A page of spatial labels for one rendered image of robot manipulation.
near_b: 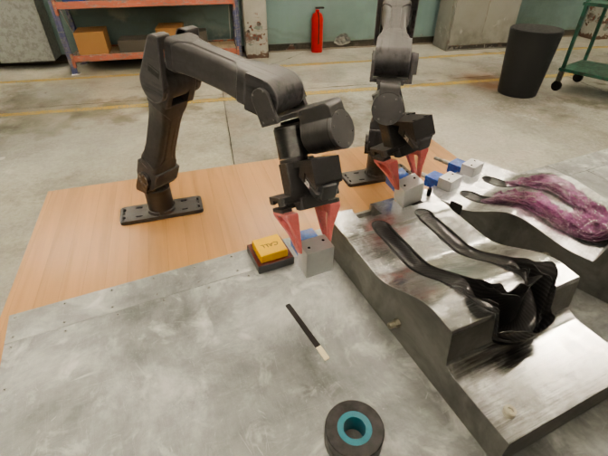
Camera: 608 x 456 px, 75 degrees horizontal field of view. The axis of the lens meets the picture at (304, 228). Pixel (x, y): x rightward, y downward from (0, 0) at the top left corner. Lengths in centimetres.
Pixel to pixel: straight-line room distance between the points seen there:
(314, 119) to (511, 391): 47
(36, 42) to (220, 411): 569
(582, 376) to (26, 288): 99
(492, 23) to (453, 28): 59
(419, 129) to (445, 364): 40
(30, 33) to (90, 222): 507
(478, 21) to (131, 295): 620
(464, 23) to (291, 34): 239
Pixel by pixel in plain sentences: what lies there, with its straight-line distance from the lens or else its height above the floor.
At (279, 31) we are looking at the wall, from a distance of 611.
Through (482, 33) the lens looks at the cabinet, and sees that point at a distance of 671.
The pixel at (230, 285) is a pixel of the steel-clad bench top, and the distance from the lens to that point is 82.
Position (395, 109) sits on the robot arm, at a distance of 75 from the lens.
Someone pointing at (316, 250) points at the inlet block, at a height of 96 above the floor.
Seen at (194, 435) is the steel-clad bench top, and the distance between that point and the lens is 65.
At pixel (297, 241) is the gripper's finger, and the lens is 64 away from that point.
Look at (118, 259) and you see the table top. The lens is 96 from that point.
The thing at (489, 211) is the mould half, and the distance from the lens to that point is 96.
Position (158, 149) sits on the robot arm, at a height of 100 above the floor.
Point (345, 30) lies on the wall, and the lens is 634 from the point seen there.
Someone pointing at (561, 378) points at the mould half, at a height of 86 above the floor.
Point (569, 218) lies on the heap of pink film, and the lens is 97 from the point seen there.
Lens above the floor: 137
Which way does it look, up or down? 37 degrees down
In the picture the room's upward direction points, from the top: straight up
